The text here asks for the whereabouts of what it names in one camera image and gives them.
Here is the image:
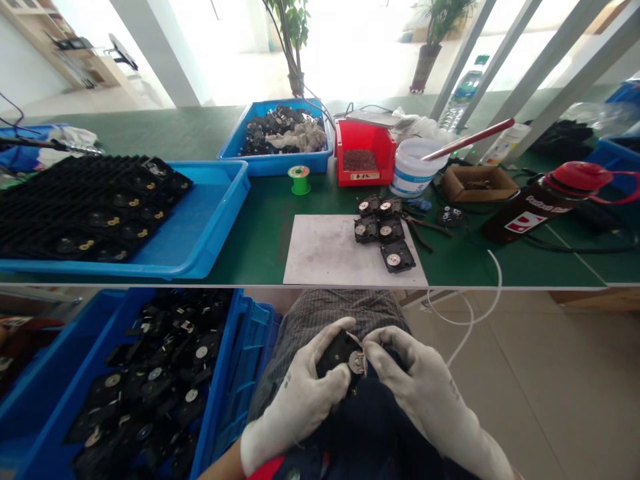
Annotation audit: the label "white cylindrical canister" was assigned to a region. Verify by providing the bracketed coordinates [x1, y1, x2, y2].
[479, 121, 532, 167]

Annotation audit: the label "person's left hand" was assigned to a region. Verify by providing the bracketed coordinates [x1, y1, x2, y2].
[240, 316, 357, 477]

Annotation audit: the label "small cardboard box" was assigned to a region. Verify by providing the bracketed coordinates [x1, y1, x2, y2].
[441, 165, 521, 204]

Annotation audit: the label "white plastic tub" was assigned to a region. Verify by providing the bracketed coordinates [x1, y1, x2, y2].
[389, 137, 449, 199]

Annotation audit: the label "black cable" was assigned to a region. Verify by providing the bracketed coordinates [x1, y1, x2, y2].
[519, 219, 640, 256]

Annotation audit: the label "clear water bottle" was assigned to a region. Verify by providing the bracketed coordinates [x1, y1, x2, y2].
[439, 69, 485, 134]

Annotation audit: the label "black tray of motor parts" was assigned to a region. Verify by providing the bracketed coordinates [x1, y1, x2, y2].
[0, 153, 195, 265]

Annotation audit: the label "blue crate of black housings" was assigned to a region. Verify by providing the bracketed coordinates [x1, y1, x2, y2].
[0, 287, 284, 480]

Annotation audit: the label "brown bottle with red lid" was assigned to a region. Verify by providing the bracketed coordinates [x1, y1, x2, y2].
[481, 160, 640, 247]

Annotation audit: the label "person's legs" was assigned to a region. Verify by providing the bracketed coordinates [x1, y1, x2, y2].
[247, 287, 451, 480]

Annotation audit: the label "small round black part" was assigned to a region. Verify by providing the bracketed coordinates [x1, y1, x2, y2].
[435, 205, 467, 229]

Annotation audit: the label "black bag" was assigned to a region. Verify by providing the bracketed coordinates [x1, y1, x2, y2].
[529, 119, 597, 162]

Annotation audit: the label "green solder spool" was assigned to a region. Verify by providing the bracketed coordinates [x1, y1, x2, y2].
[287, 165, 312, 196]

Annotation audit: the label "potted plant with thin stems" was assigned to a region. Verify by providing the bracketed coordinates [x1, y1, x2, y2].
[262, 0, 312, 99]

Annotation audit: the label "red stick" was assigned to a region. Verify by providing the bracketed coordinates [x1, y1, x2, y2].
[421, 117, 517, 163]

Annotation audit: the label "smartphone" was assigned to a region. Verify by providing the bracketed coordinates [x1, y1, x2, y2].
[345, 109, 403, 129]

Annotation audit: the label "black handled pliers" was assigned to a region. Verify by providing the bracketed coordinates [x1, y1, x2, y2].
[401, 209, 455, 254]

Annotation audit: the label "potted palm plant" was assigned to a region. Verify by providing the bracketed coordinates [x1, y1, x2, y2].
[407, 0, 479, 95]

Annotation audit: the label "white cable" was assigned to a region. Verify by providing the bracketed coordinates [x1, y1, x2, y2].
[425, 249, 504, 369]

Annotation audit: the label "blue storage bin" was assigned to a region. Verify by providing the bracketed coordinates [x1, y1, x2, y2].
[583, 79, 640, 193]

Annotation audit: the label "large shallow blue tray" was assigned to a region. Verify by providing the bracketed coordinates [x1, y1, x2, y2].
[0, 159, 251, 281]

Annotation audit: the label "red parts bin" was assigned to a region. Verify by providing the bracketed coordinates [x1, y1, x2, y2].
[333, 118, 398, 188]

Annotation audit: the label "person's right hand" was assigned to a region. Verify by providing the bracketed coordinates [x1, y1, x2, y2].
[357, 325, 517, 480]

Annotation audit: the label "clear plastic bag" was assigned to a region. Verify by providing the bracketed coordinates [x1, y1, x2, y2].
[391, 106, 453, 146]

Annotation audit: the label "wooden shelf unit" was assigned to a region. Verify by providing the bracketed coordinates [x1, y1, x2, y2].
[0, 0, 141, 93]

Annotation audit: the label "soldering iron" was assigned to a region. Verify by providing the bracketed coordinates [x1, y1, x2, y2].
[0, 135, 106, 155]

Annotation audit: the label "blue bin of black parts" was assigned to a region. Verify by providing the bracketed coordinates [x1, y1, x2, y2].
[217, 97, 335, 177]

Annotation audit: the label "grey work mat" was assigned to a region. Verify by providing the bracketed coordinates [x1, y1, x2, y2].
[283, 214, 429, 289]

